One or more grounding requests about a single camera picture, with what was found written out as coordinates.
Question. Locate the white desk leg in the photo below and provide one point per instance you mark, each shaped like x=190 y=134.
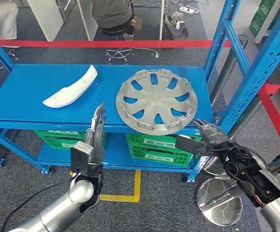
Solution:
x=163 y=22

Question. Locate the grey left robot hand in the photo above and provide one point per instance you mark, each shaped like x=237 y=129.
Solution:
x=98 y=147

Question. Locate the stacked green crates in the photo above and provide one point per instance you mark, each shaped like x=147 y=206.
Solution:
x=262 y=16

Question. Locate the silver plastic wheel cover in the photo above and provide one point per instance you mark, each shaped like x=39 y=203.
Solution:
x=159 y=102

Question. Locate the white curved plastic part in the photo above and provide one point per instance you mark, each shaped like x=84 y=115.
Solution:
x=69 y=94

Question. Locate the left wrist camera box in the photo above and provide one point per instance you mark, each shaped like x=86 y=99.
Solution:
x=81 y=160

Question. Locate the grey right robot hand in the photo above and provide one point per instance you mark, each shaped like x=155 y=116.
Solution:
x=214 y=136

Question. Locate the person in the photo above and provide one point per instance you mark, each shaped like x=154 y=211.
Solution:
x=111 y=12
x=4 y=19

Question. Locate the green plastic folding crate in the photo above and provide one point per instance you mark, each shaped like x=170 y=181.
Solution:
x=57 y=139
x=154 y=153

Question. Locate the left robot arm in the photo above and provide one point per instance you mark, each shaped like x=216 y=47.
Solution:
x=67 y=208

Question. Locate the red barrier belt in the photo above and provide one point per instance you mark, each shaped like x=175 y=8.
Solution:
x=81 y=44
x=275 y=118

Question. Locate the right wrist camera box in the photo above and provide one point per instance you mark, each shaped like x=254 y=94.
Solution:
x=188 y=145

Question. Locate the white desk panel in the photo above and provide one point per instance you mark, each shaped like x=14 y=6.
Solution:
x=45 y=19
x=87 y=25

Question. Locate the brown cardboard piece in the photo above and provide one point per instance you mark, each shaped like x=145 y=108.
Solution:
x=136 y=23

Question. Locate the dark grey bag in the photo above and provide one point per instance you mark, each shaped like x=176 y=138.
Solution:
x=172 y=30

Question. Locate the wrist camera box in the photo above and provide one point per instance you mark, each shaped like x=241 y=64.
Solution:
x=81 y=160
x=188 y=145

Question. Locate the white power strip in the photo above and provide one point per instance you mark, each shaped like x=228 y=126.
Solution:
x=189 y=9

